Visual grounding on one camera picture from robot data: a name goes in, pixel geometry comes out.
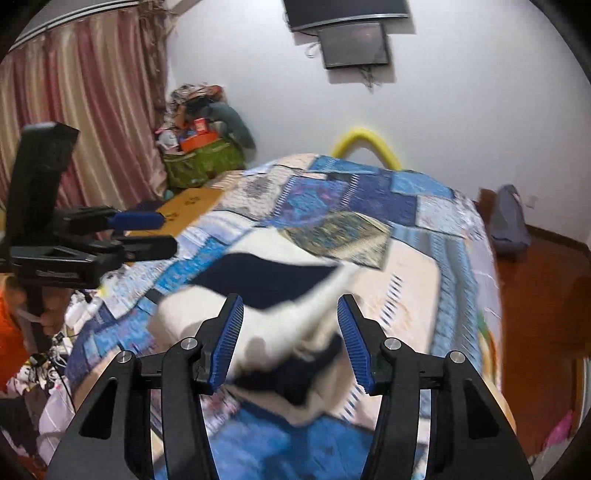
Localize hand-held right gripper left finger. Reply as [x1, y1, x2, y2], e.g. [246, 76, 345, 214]
[46, 293, 245, 480]

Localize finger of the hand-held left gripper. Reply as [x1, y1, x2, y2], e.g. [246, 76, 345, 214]
[60, 234, 178, 265]
[58, 207, 165, 232]

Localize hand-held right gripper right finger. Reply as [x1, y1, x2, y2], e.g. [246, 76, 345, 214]
[337, 294, 534, 480]

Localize navy and cream striped sweater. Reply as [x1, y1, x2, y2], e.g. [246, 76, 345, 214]
[148, 228, 365, 428]

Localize pile of patterned clothes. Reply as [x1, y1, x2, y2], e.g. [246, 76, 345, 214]
[168, 84, 225, 130]

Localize mustard paw-print cloth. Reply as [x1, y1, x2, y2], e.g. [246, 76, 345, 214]
[127, 187, 225, 238]

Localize pink and cream striped curtain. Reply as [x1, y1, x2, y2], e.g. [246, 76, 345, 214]
[0, 7, 169, 217]

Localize blue patchwork blanket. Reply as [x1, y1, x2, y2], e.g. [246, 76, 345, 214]
[65, 153, 504, 480]

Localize green fabric bag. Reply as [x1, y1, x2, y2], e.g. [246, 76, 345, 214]
[161, 138, 245, 190]

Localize white printed cloth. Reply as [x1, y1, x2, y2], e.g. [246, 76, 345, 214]
[65, 277, 109, 335]

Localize orange box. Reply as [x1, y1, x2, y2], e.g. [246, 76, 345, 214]
[180, 130, 218, 152]

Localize grey plush pillow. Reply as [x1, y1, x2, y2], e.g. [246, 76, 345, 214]
[205, 102, 256, 151]

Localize person's orange top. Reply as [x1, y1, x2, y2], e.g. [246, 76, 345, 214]
[0, 277, 33, 388]

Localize wooden bed footboard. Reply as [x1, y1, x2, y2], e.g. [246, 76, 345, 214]
[478, 187, 497, 232]

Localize grey bag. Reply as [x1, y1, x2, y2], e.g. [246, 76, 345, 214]
[489, 185, 532, 261]

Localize yellow foam tube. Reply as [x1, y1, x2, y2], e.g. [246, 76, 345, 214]
[330, 126, 402, 171]

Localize pink plastic bag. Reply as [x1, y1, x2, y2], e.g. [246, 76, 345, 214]
[542, 411, 575, 450]

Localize white curtain rail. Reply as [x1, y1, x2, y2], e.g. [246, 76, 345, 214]
[9, 0, 139, 49]

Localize small black wall monitor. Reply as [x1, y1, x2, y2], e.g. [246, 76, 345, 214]
[318, 21, 391, 70]

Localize large black wall television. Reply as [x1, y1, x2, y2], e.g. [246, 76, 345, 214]
[283, 0, 411, 33]

